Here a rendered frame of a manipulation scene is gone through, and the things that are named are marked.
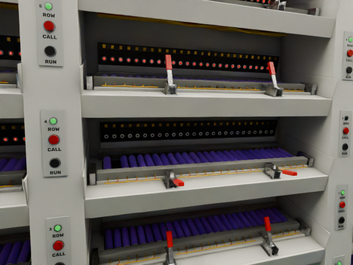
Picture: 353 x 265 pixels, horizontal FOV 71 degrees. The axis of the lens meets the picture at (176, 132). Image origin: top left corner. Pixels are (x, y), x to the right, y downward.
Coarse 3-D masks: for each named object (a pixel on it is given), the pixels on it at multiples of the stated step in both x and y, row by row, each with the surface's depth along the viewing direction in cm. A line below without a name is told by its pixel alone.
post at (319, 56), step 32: (288, 0) 77; (352, 0) 63; (288, 64) 78; (320, 64) 66; (352, 96) 65; (288, 128) 78; (320, 128) 67; (352, 128) 66; (352, 160) 67; (320, 192) 67; (352, 192) 67; (320, 224) 67; (352, 224) 68
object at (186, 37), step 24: (0, 24) 58; (96, 24) 64; (120, 24) 66; (144, 24) 68; (168, 24) 69; (96, 48) 64; (192, 48) 72; (216, 48) 74; (240, 48) 77; (264, 48) 79; (0, 120) 59; (96, 120) 66; (120, 120) 68; (144, 120) 70; (168, 120) 72; (192, 120) 74; (96, 144) 66
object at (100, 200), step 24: (120, 144) 66; (144, 144) 68; (168, 144) 70; (192, 144) 72; (288, 144) 78; (96, 168) 59; (312, 168) 68; (96, 192) 50; (120, 192) 50; (144, 192) 51; (168, 192) 52; (192, 192) 54; (216, 192) 56; (240, 192) 58; (264, 192) 60; (288, 192) 62; (96, 216) 49
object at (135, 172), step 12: (120, 168) 55; (132, 168) 55; (144, 168) 56; (156, 168) 56; (168, 168) 57; (180, 168) 58; (192, 168) 58; (204, 168) 59; (216, 168) 60; (228, 168) 61; (240, 168) 63; (252, 168) 64; (288, 168) 65; (108, 180) 52; (144, 180) 54
